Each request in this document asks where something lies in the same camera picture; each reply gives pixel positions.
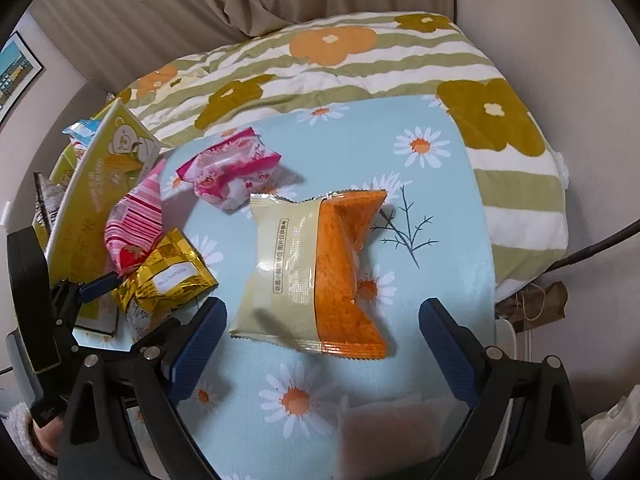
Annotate light blue snack packet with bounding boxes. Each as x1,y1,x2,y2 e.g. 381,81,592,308
61,118,109,149

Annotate person's left hand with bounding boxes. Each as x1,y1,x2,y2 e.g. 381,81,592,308
27,417,66,462

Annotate framed wall poster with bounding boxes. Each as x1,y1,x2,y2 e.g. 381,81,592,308
0,30,46,124

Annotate brown paper bag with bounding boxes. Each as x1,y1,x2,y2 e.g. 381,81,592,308
495,280,569,334

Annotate beige curtain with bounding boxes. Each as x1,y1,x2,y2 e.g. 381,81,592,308
29,0,459,82

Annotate striped floral blanket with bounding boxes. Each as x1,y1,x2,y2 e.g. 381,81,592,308
102,12,572,292

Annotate white plastic bag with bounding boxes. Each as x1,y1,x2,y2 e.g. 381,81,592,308
580,394,640,480

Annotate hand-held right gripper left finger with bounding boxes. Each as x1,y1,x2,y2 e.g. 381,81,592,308
59,297,229,480

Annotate black cable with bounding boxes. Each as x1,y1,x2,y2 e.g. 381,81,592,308
492,224,640,307

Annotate person's left forearm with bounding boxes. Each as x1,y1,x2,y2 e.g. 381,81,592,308
0,400,62,480

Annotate blue daisy tablecloth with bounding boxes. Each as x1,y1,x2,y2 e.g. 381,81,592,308
75,92,497,480

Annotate black and white snack packet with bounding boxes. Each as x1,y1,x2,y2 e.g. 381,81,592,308
32,172,67,242

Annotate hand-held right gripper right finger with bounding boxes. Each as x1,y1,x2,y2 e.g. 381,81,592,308
418,298,587,480

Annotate grey headboard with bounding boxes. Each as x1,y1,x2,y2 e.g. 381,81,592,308
10,80,117,221

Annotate gold snack packet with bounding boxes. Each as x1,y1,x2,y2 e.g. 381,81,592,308
111,227,220,354

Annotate green cardboard box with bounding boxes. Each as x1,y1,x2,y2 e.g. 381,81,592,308
32,97,169,337

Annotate dark pink snack packet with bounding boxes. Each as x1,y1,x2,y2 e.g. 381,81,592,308
175,127,281,211

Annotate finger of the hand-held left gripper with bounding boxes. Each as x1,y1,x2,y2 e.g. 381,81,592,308
51,272,119,330

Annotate orange and cream snack packet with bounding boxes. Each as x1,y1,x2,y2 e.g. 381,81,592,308
228,188,389,361

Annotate pink striped snack packet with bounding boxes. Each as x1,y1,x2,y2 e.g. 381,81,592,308
103,158,169,277

